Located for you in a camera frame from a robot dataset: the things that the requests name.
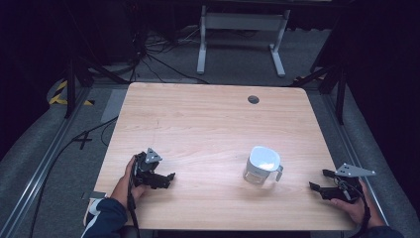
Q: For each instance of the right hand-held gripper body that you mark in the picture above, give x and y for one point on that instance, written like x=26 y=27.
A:
x=346 y=190

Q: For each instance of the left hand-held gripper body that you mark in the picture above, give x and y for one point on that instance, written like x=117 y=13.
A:
x=145 y=168

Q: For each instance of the person's right hand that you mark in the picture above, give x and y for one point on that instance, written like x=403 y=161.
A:
x=358 y=208

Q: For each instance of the person's left hand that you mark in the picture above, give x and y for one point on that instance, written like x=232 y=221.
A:
x=124 y=188

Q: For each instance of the grey tape piece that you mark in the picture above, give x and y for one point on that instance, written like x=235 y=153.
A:
x=94 y=195

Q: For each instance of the grey floor plate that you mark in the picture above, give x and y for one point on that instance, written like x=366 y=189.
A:
x=114 y=105

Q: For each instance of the black tripod stand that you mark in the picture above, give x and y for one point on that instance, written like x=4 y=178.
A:
x=71 y=86
x=340 y=89

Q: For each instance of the white metal table frame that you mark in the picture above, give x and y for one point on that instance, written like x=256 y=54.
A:
x=242 y=22

